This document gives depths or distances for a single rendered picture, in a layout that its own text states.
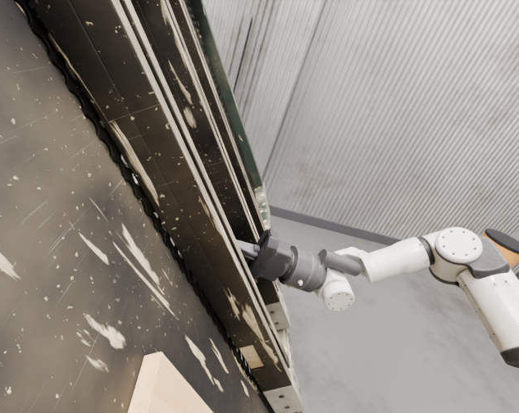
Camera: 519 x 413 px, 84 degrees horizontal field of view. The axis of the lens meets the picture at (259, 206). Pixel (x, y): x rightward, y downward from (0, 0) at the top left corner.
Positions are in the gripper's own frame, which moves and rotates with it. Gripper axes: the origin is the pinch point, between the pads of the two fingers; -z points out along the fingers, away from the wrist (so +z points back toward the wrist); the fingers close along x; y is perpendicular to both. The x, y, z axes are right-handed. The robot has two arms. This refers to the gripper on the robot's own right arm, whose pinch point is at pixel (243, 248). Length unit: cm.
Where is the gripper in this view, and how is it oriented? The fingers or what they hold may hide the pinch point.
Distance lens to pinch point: 61.2
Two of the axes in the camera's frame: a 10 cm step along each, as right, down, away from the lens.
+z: 8.9, 3.6, 2.8
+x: 4.5, -7.7, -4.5
